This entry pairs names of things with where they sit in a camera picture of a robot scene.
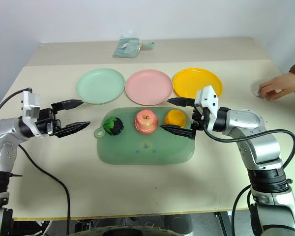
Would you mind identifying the green and black vegetable toy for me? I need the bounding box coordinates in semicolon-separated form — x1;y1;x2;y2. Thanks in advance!
103;116;124;136

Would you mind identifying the red pink apple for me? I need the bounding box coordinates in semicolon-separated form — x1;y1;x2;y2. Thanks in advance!
134;109;160;135

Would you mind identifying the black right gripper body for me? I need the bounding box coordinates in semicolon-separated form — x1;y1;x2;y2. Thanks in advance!
190;105;211;131

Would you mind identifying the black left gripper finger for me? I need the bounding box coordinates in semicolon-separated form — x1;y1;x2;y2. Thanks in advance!
54;121;91;138
51;99;85;111

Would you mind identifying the pink plate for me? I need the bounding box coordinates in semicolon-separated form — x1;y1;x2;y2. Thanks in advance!
125;69;174;106

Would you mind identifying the person's bare hand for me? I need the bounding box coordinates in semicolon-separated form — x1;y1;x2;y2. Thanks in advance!
257;73;295;101

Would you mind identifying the small white object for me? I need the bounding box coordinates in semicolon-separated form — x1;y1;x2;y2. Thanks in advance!
250;83;261;97

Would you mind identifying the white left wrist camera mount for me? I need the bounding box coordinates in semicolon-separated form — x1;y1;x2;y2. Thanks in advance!
21;90;41;136

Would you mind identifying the mint green plate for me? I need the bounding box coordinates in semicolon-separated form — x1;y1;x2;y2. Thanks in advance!
75;68;126;105

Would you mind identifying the translucent green cutting board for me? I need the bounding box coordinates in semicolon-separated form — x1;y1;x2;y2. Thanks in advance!
94;106;196;166

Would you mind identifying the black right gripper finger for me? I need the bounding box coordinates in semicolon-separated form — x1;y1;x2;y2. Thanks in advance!
167;97;196;107
159;124;196;141

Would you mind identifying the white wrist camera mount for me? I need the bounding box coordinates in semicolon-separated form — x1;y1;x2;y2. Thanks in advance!
194;85;220;126
21;90;41;136

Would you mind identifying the clear bag of green items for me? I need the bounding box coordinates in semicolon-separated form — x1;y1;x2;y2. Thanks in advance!
112;30;156;59

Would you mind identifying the orange fruit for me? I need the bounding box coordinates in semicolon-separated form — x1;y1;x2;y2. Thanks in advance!
164;110;187;128

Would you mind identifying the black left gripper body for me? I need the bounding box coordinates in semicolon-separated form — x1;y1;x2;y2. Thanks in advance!
35;107;63;137

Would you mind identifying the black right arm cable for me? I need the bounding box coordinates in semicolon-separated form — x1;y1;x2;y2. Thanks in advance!
203;124;295;236

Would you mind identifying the yellow plate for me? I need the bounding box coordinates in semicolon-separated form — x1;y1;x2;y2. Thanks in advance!
172;67;223;100

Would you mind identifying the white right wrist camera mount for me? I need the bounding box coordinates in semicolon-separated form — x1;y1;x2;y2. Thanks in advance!
194;85;220;126

